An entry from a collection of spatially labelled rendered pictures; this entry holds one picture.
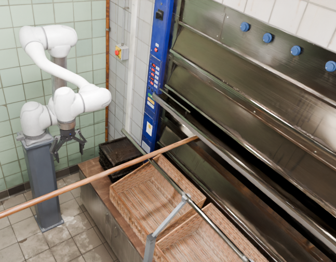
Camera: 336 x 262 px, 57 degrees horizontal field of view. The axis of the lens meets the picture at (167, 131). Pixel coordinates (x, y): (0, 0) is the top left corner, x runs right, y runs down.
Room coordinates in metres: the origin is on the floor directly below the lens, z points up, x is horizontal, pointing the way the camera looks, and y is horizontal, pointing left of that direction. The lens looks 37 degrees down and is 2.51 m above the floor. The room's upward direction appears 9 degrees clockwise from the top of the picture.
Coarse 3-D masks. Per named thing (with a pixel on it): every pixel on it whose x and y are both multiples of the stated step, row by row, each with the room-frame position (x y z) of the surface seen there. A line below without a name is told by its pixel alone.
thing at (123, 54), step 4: (116, 44) 2.39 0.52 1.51; (120, 44) 2.41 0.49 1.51; (116, 48) 2.37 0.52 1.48; (120, 48) 2.33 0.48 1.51; (124, 48) 2.34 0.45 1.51; (128, 48) 2.36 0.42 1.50; (120, 52) 2.32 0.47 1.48; (124, 52) 2.34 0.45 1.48; (128, 52) 2.36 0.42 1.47; (116, 56) 2.38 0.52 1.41; (120, 56) 2.32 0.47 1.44; (124, 56) 2.34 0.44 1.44; (128, 56) 2.37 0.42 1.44
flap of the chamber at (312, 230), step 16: (160, 96) 1.87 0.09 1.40; (176, 96) 1.93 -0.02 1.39; (192, 112) 1.74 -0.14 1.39; (192, 128) 1.54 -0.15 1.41; (208, 128) 1.58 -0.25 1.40; (208, 144) 1.43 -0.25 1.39; (224, 144) 1.44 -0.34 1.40; (240, 160) 1.32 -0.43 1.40; (256, 160) 1.36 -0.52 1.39; (272, 176) 1.24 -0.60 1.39; (288, 192) 1.13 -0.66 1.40; (288, 208) 1.01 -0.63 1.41; (304, 208) 1.04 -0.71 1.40; (320, 208) 1.07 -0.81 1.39; (304, 224) 0.94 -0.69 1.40; (320, 224) 0.95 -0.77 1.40
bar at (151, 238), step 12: (156, 168) 1.40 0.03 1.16; (168, 180) 1.31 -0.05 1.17; (180, 192) 1.23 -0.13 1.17; (180, 204) 1.18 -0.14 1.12; (192, 204) 1.15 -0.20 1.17; (168, 216) 1.13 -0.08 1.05; (204, 216) 1.08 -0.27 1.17; (216, 228) 1.01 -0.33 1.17; (228, 240) 0.95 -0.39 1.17; (144, 252) 1.05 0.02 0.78; (240, 252) 0.89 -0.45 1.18
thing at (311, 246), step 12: (168, 120) 1.92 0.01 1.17; (180, 132) 1.81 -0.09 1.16; (192, 144) 1.71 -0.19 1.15; (204, 144) 1.69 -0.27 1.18; (216, 156) 1.58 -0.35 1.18; (228, 168) 1.48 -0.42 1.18; (240, 180) 1.39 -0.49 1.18; (252, 192) 1.31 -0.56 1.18; (264, 204) 1.24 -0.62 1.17; (276, 204) 1.24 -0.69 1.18; (276, 216) 1.17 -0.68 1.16; (288, 216) 1.16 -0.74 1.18; (288, 228) 1.11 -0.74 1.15; (300, 228) 1.09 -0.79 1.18; (312, 240) 1.03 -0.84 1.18; (324, 252) 0.97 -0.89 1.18
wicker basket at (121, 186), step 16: (160, 160) 1.87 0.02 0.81; (128, 176) 1.68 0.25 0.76; (144, 176) 1.80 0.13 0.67; (160, 176) 1.80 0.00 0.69; (176, 176) 1.72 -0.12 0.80; (112, 192) 1.56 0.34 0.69; (128, 192) 1.67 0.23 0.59; (144, 192) 1.69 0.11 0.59; (160, 192) 1.72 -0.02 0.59; (176, 192) 1.65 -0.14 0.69; (128, 208) 1.40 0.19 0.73; (144, 208) 1.53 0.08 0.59; (160, 208) 1.56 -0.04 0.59; (192, 208) 1.42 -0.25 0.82; (144, 224) 1.39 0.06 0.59; (160, 224) 1.42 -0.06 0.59; (176, 224) 1.33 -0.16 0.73; (144, 240) 1.24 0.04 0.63
